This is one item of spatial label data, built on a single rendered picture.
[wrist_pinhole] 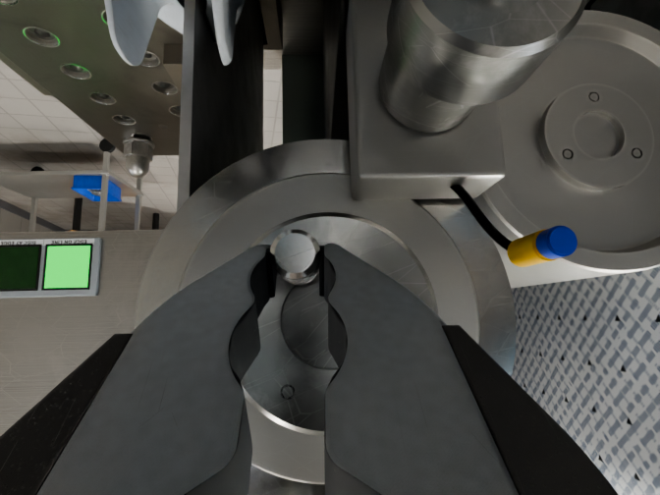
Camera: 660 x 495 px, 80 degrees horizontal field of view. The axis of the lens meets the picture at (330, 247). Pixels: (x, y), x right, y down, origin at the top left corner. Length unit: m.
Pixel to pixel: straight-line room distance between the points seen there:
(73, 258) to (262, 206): 0.43
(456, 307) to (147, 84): 0.36
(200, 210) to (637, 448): 0.27
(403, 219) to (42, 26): 0.32
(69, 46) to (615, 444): 0.48
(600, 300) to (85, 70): 0.45
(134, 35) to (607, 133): 0.21
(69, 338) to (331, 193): 0.45
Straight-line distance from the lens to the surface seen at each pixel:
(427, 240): 0.16
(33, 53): 0.44
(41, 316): 0.58
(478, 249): 0.17
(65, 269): 0.57
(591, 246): 0.20
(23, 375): 0.60
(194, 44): 0.21
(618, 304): 0.30
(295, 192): 0.16
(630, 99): 0.23
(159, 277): 0.17
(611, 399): 0.31
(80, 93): 0.48
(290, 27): 0.56
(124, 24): 0.20
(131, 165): 0.55
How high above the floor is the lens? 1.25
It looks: 9 degrees down
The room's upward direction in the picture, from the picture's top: 178 degrees clockwise
